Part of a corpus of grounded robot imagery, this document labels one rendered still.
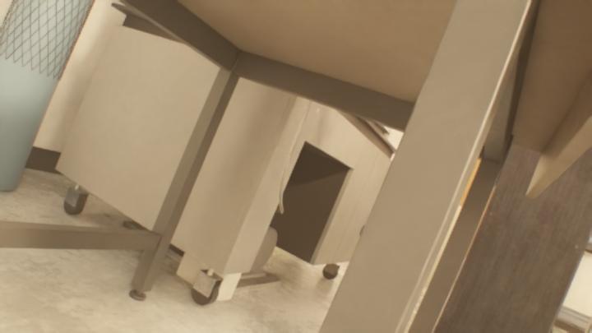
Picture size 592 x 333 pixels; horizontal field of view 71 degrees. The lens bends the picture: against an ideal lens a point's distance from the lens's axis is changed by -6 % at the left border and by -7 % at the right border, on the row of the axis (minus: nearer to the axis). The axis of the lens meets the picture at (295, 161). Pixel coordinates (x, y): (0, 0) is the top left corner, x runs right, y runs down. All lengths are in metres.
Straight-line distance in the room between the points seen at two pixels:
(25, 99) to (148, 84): 0.41
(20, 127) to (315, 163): 1.09
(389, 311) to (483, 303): 1.34
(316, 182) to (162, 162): 0.71
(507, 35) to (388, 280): 0.15
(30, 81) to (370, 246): 1.46
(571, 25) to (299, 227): 1.50
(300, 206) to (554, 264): 0.95
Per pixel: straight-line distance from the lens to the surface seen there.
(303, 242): 1.81
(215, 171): 1.23
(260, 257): 1.65
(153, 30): 1.56
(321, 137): 1.38
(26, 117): 1.65
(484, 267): 1.59
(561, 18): 0.45
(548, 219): 1.57
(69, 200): 1.70
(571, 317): 3.86
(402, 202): 0.25
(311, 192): 1.81
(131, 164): 1.43
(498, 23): 0.27
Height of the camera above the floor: 0.47
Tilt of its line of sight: level
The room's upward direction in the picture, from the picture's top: 23 degrees clockwise
